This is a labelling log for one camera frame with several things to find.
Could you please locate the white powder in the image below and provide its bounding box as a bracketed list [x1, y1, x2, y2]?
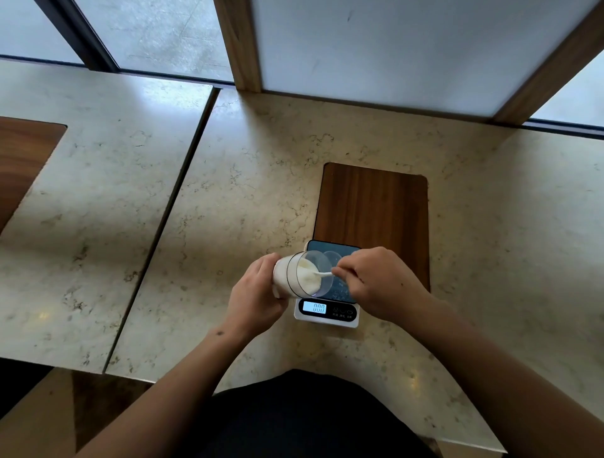
[294, 261, 322, 296]

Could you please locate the person's left forearm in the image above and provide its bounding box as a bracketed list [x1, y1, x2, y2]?
[75, 326, 251, 458]

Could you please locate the light wooden post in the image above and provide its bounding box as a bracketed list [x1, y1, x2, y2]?
[213, 0, 263, 93]
[492, 0, 604, 126]

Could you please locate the person's left hand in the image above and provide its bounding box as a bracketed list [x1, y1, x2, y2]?
[226, 252, 290, 341]

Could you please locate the person's right hand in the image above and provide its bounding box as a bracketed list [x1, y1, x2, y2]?
[331, 247, 433, 327]

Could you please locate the white digital kitchen scale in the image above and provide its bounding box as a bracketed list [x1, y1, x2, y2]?
[294, 240, 362, 329]

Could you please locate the white frosted panel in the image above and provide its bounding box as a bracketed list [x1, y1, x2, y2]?
[251, 0, 601, 119]

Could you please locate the dark wooden inlay board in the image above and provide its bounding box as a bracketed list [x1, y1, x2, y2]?
[0, 116, 68, 235]
[312, 163, 431, 292]

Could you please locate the dark window frame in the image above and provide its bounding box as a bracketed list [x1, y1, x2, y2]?
[34, 0, 120, 73]

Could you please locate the person's black clothing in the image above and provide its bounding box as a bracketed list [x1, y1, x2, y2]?
[186, 369, 437, 458]

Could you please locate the person's right forearm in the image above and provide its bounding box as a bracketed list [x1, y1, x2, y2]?
[401, 296, 604, 458]

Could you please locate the clear plastic jar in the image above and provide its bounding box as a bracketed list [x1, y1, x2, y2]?
[272, 250, 337, 301]

